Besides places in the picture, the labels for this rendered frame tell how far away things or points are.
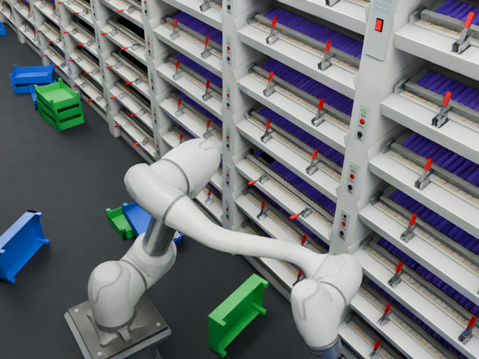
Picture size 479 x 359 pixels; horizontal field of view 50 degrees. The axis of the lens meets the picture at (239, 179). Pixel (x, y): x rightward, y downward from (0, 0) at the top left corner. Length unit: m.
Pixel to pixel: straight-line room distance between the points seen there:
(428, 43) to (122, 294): 1.28
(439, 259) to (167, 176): 0.83
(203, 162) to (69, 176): 1.86
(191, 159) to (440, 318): 0.91
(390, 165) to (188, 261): 1.31
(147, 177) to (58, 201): 1.69
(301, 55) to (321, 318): 0.88
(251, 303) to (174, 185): 1.06
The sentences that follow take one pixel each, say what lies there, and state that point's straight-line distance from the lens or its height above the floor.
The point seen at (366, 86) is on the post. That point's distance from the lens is 1.53.
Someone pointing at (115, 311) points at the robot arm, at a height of 0.36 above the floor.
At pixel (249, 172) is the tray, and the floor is 0.56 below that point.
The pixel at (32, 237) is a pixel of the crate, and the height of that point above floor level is 0.04.
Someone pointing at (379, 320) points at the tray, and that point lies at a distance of 1.93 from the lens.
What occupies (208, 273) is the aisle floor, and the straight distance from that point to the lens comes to 2.52.
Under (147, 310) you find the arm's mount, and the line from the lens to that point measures 2.11.
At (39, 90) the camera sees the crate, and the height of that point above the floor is 0.19.
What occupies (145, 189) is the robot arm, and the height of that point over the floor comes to 0.97.
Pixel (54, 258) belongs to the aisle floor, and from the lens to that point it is 2.73.
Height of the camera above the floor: 1.82
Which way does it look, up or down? 36 degrees down
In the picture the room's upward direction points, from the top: 1 degrees clockwise
